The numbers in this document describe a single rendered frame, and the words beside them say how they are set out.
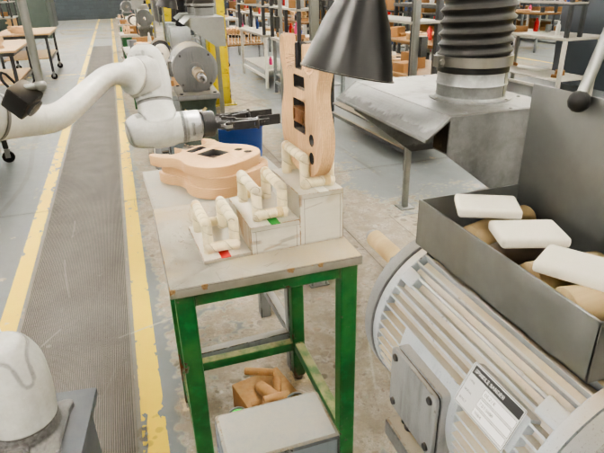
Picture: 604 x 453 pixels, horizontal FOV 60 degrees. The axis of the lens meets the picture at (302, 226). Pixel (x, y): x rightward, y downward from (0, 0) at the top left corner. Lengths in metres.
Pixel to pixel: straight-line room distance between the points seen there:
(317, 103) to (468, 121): 0.87
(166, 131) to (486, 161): 1.00
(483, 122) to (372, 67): 0.16
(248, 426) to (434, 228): 0.38
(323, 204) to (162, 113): 0.54
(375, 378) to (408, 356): 1.93
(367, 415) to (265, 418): 1.62
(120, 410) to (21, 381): 1.25
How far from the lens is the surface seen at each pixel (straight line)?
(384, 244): 0.94
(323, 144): 1.53
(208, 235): 1.60
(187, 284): 1.51
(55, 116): 1.33
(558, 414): 0.53
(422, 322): 0.66
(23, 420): 1.40
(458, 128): 0.71
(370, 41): 0.75
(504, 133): 0.76
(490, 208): 0.63
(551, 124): 0.70
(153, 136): 1.53
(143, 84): 1.54
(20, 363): 1.35
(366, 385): 2.54
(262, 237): 1.61
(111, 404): 2.61
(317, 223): 1.66
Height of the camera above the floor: 1.68
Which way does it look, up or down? 25 degrees down
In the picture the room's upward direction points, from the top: 1 degrees counter-clockwise
